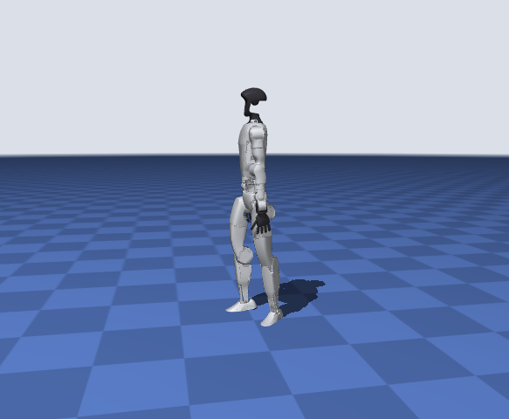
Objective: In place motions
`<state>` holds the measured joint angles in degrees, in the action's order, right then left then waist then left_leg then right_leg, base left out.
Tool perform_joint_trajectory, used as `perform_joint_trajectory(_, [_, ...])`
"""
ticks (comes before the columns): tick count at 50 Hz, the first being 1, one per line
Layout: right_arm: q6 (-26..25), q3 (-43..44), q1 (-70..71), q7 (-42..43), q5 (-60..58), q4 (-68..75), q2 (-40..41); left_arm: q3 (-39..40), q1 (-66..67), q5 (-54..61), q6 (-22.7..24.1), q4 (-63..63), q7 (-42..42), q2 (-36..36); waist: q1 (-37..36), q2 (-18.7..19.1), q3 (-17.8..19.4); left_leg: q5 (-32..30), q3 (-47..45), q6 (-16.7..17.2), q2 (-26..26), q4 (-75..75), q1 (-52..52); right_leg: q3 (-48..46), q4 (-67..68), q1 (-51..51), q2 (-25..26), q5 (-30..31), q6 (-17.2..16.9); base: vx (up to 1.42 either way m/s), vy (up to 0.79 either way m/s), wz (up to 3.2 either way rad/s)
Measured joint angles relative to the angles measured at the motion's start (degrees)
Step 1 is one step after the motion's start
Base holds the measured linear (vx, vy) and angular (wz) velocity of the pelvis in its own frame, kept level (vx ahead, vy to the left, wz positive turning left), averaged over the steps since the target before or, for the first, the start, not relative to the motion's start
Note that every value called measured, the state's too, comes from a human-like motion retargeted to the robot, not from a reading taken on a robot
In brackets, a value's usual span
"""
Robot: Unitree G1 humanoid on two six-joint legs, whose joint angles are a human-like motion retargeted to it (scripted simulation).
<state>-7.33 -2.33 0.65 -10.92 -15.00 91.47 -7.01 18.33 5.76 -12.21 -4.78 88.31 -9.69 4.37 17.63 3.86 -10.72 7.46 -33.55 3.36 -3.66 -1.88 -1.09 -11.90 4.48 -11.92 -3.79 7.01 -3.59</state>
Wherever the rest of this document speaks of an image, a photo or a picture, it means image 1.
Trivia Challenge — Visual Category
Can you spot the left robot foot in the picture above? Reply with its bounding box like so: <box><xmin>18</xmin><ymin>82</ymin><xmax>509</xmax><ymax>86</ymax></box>
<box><xmin>260</xmin><ymin>308</ymin><xmax>283</xmax><ymax>326</ymax></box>

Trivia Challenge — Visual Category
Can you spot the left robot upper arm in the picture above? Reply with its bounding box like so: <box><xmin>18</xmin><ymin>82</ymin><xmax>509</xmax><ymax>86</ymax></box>
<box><xmin>249</xmin><ymin>126</ymin><xmax>265</xmax><ymax>176</ymax></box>

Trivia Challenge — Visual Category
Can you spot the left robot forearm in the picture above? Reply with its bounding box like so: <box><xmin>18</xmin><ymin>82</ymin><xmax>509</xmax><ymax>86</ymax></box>
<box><xmin>253</xmin><ymin>165</ymin><xmax>266</xmax><ymax>211</ymax></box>

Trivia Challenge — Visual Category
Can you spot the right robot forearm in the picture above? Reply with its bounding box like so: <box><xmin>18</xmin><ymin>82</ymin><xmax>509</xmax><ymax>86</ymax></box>
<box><xmin>241</xmin><ymin>177</ymin><xmax>250</xmax><ymax>191</ymax></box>

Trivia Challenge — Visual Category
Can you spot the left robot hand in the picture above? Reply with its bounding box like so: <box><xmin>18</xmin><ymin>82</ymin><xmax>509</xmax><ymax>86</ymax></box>
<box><xmin>251</xmin><ymin>203</ymin><xmax>271</xmax><ymax>234</ymax></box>

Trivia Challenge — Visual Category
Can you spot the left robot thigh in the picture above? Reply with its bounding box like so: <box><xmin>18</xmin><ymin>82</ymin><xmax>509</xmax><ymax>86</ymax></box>
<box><xmin>251</xmin><ymin>203</ymin><xmax>275</xmax><ymax>270</ymax></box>

